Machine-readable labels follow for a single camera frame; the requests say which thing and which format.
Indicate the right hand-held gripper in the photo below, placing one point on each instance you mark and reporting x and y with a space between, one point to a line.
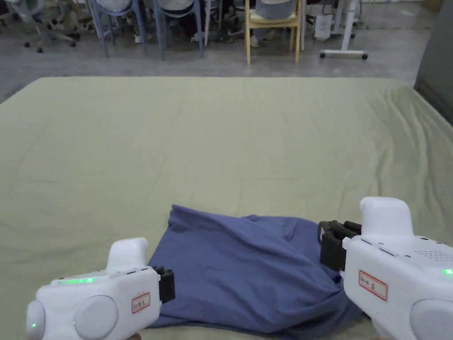
407 276

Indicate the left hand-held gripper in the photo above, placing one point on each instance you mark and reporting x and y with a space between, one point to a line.
88 304

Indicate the blue garment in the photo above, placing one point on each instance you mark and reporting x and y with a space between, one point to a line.
240 269

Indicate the person's left hand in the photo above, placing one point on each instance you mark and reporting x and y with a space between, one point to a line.
136 337

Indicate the bed with pale green sheet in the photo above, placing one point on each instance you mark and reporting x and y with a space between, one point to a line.
177 141

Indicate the white bag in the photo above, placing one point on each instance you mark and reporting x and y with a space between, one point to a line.
323 26

